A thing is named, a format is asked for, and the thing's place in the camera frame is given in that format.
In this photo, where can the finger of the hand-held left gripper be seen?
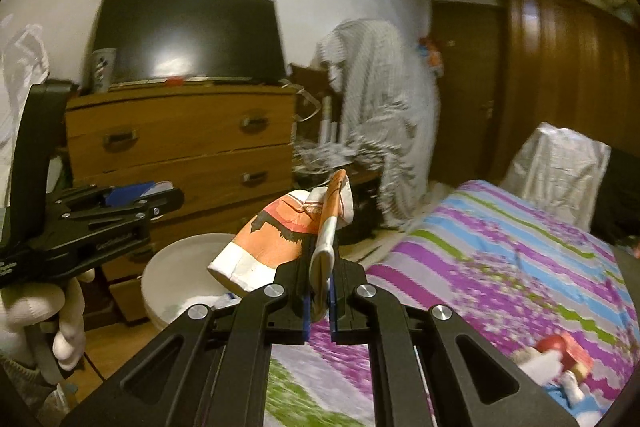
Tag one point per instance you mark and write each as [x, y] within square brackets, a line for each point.
[130, 193]
[125, 211]

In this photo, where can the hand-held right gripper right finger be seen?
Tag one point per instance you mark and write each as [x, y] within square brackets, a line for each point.
[334, 319]

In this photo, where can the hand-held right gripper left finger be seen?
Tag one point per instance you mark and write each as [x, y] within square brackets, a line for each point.
[306, 322]

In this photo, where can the person's left hand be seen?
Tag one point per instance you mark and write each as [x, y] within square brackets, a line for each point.
[30, 307]

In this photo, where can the wooden dresser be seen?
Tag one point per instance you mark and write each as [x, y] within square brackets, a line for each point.
[190, 132]

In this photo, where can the small red item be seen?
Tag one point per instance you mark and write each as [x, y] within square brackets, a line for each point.
[175, 82]

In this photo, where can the white printed cup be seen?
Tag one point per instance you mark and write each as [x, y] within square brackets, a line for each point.
[104, 69]

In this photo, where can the black television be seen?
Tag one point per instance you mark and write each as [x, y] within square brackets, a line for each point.
[185, 32]

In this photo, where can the white hanging plastic bag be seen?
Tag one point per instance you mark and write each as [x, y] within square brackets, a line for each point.
[20, 57]

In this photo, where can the purple striped printed blanket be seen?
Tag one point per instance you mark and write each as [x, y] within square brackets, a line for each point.
[500, 257]

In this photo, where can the grey striped cloth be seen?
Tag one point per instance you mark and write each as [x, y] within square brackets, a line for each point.
[380, 107]

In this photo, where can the dark wooden door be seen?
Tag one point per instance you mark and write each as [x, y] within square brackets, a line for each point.
[465, 107]

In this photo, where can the colourful hanging ornament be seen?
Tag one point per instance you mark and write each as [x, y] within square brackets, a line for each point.
[431, 54]

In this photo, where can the dark cloth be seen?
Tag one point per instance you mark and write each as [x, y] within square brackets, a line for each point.
[617, 197]

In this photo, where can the brown wooden wardrobe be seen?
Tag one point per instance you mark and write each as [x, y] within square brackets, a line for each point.
[560, 67]

